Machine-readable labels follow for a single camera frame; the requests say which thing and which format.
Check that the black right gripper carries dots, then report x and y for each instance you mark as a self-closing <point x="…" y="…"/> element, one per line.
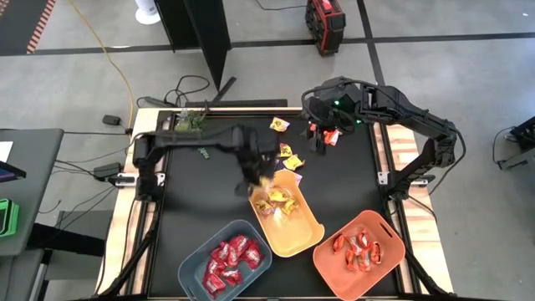
<point x="330" y="110"/>

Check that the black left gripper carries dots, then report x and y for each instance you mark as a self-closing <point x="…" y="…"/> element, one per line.
<point x="259" y="146"/>

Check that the orange candy packet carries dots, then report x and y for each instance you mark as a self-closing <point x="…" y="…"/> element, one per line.
<point x="363" y="264"/>
<point x="354" y="246"/>
<point x="375" y="253"/>
<point x="333" y="137"/>
<point x="338" y="243"/>
<point x="351" y="260"/>
<point x="363" y="236"/>

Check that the red candy packet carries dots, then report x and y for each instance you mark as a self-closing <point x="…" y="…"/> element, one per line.
<point x="214" y="286"/>
<point x="231" y="276"/>
<point x="240" y="244"/>
<point x="254" y="256"/>
<point x="220" y="252"/>
<point x="216" y="267"/>

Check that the yellow plastic bin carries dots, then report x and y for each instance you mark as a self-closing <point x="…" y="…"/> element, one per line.
<point x="297" y="234"/>

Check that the grey blue plastic bin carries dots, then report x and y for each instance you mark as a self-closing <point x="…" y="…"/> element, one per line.
<point x="196" y="267"/>

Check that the orange plastic bin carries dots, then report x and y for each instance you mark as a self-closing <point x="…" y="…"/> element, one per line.
<point x="334" y="276"/>

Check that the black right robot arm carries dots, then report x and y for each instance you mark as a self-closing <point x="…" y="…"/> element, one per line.
<point x="418" y="113"/>

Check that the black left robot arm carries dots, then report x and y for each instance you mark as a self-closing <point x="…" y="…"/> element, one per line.
<point x="188" y="140"/>

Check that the small green plant sprig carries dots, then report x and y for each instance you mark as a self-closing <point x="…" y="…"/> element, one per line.
<point x="204" y="153"/>

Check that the low black felt panel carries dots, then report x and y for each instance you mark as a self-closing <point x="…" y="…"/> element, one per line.
<point x="242" y="103"/>

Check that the small artificial succulent plant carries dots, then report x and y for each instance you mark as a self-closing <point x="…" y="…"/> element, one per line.
<point x="190" y="122"/>

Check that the red black tool case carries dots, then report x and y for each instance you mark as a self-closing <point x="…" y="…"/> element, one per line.
<point x="326" y="25"/>

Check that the black power brick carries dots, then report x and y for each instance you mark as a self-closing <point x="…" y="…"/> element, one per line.
<point x="106" y="170"/>

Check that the small black power adapter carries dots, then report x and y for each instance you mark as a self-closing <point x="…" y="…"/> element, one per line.
<point x="111" y="120"/>

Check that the tall black partition panel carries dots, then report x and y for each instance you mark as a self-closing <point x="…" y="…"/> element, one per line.
<point x="196" y="25"/>

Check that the black device stand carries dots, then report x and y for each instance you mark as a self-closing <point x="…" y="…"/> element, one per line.
<point x="522" y="142"/>

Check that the grey desk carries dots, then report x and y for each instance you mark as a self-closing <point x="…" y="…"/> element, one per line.
<point x="37" y="188"/>

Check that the green tray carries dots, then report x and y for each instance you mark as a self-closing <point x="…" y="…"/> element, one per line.
<point x="17" y="217"/>

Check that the dark tablet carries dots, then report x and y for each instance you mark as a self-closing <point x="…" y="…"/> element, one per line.
<point x="10" y="173"/>

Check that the white paper sheet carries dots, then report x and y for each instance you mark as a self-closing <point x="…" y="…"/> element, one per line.
<point x="5" y="151"/>

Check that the dark floor mat striped edge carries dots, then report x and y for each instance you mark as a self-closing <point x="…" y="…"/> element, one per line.
<point x="21" y="25"/>

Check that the silver corner bracket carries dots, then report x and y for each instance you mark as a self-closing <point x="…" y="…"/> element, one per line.
<point x="383" y="177"/>
<point x="125" y="180"/>

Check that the black camera frame strut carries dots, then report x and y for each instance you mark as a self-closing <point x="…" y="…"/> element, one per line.
<point x="422" y="271"/>
<point x="134" y="259"/>

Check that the white round pedestal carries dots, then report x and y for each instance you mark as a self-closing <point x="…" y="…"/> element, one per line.
<point x="147" y="14"/>

